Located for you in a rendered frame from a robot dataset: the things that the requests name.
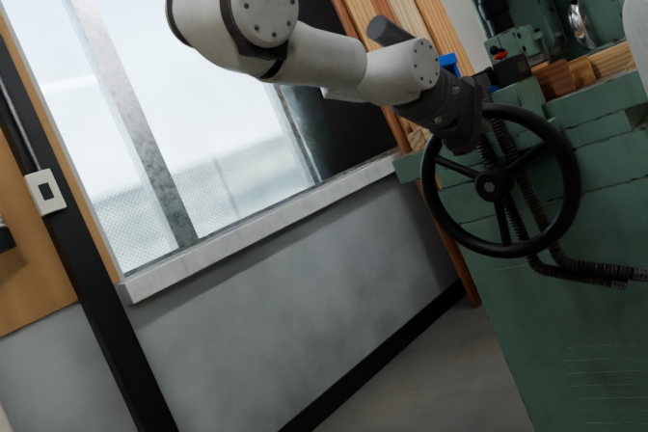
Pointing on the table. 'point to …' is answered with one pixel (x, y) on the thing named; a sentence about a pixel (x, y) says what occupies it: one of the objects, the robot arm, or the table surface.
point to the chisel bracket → (515, 42)
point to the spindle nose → (493, 5)
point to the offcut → (417, 140)
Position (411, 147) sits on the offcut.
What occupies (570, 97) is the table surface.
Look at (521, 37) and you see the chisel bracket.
